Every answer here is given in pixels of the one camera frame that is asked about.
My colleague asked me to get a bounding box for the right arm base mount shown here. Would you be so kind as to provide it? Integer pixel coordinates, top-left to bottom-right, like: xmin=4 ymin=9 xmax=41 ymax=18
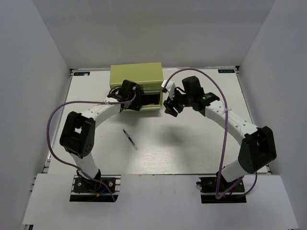
xmin=196 ymin=176 xmax=248 ymax=205

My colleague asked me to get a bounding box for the green metal drawer cabinet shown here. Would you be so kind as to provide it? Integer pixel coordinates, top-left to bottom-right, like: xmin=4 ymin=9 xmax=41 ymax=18
xmin=109 ymin=62 xmax=164 ymax=102

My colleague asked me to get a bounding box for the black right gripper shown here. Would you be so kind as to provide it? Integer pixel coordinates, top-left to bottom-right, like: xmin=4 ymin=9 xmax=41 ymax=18
xmin=164 ymin=88 xmax=193 ymax=117

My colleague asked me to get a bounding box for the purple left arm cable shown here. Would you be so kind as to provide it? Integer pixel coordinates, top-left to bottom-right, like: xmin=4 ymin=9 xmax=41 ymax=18
xmin=46 ymin=87 xmax=139 ymax=201

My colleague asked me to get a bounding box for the purple gel pen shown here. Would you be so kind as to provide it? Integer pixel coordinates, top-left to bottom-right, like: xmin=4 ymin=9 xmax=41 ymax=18
xmin=122 ymin=129 xmax=138 ymax=150

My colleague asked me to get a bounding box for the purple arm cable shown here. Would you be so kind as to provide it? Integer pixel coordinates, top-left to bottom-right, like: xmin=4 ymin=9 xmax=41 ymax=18
xmin=46 ymin=87 xmax=139 ymax=201
xmin=163 ymin=68 xmax=259 ymax=199

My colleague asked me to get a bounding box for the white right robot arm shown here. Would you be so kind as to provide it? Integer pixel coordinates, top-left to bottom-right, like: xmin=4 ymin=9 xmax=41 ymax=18
xmin=161 ymin=76 xmax=277 ymax=191

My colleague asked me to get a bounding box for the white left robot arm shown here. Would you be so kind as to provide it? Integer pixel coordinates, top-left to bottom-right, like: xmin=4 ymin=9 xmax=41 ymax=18
xmin=59 ymin=80 xmax=143 ymax=191

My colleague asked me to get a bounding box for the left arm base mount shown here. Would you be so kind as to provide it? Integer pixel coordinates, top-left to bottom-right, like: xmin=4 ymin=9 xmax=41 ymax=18
xmin=70 ymin=173 xmax=121 ymax=203

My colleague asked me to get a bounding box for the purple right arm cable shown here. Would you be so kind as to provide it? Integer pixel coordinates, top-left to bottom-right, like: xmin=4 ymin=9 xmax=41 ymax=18
xmin=163 ymin=68 xmax=259 ymax=199

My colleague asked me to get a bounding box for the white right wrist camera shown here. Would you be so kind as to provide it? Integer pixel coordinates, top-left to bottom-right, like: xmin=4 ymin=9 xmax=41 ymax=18
xmin=161 ymin=80 xmax=176 ymax=99

